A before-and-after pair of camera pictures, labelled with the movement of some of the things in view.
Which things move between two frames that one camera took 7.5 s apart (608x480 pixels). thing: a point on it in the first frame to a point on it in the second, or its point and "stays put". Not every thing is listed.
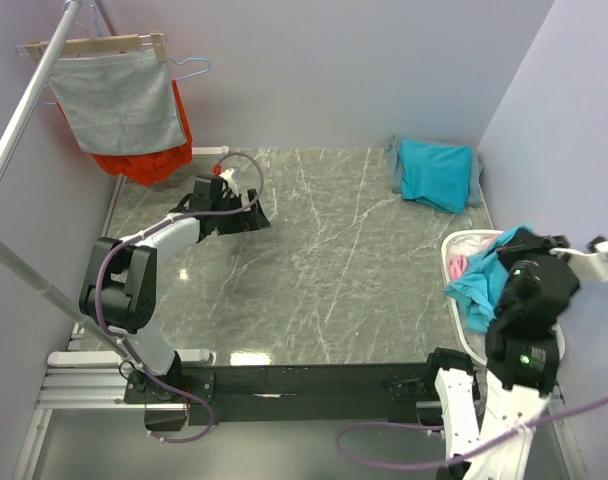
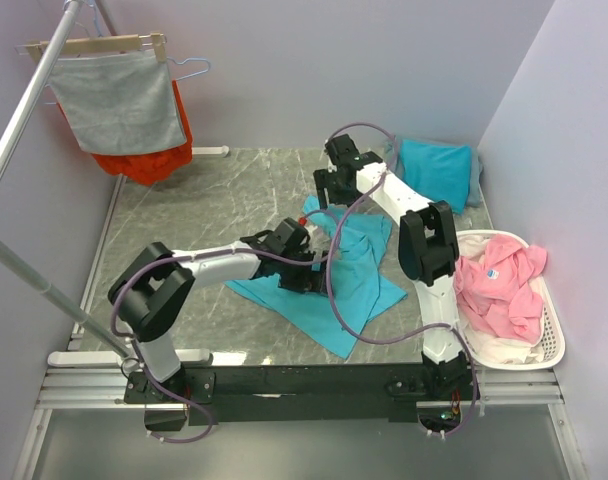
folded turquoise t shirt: (441, 173) stays put
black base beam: (286, 394) stays put
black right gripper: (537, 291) to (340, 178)
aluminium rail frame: (89, 389) stays put
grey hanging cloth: (119, 101) stays put
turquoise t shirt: (482, 287) to (360, 282)
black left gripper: (253, 219) to (310, 280)
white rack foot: (210, 150) stays put
